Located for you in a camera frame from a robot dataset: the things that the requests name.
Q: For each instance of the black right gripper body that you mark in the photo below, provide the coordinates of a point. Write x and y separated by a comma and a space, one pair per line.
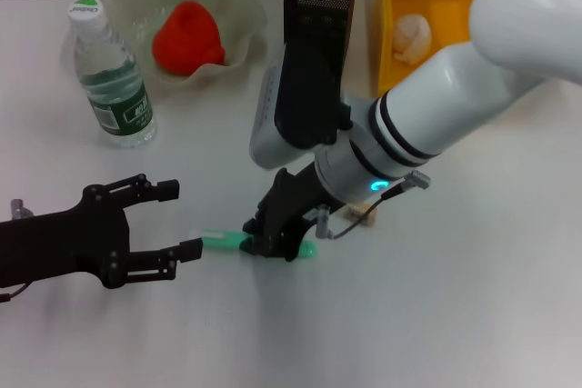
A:
291, 201

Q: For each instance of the left gripper metal connector plug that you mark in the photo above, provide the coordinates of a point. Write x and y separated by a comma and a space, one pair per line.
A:
20, 208

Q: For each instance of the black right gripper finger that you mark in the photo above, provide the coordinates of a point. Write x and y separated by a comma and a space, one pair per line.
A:
255, 228
273, 248

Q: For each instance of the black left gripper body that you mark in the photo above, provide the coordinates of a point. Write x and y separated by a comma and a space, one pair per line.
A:
63, 242

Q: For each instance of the green utility knife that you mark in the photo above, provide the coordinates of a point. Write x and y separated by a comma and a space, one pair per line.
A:
223, 240

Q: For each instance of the white black wrist camera box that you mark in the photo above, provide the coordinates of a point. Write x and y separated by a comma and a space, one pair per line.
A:
266, 133

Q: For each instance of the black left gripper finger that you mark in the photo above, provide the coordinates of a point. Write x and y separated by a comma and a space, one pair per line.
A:
159, 263
150, 192

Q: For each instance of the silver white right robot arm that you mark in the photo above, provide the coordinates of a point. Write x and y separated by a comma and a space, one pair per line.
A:
454, 97

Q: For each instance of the clear water bottle green label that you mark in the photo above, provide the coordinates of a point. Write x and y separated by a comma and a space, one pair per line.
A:
113, 88

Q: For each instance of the pale green glass fruit plate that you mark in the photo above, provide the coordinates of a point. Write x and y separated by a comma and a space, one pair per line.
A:
227, 6

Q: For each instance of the white paper ball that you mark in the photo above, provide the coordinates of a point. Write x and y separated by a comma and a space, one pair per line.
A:
411, 38

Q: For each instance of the red-orange round fruit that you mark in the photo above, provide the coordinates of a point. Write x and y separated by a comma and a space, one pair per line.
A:
186, 38

